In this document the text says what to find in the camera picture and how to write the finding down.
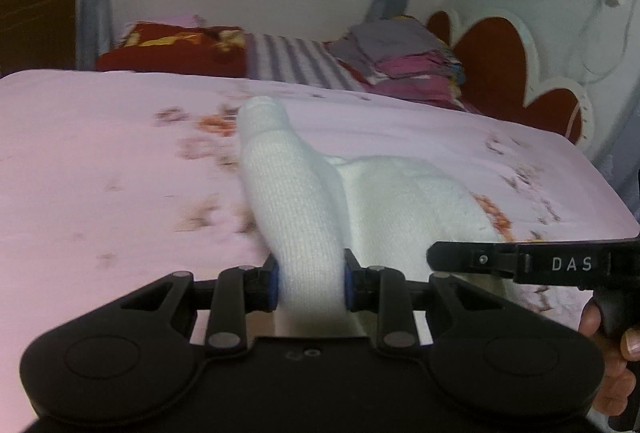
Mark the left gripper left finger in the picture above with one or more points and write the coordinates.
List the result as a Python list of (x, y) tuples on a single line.
[(239, 291)]

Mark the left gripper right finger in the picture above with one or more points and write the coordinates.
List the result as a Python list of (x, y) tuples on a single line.
[(381, 291)]

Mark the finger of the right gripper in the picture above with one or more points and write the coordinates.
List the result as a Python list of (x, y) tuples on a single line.
[(479, 258)]

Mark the white knitted garment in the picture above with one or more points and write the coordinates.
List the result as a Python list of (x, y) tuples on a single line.
[(311, 208)]

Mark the stack of folded clothes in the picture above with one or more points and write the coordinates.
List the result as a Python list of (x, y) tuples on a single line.
[(401, 58)]

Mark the person right hand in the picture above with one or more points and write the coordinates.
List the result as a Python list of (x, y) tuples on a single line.
[(618, 382)]

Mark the pink floral bedsheet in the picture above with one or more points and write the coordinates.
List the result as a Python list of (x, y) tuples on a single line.
[(112, 180)]

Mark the red heart headboard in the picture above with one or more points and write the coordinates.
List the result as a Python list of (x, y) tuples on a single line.
[(502, 75)]

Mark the grey striped pillow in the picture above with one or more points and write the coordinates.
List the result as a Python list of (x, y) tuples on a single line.
[(297, 61)]

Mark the red floral pillow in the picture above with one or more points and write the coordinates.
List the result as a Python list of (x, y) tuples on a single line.
[(158, 47)]

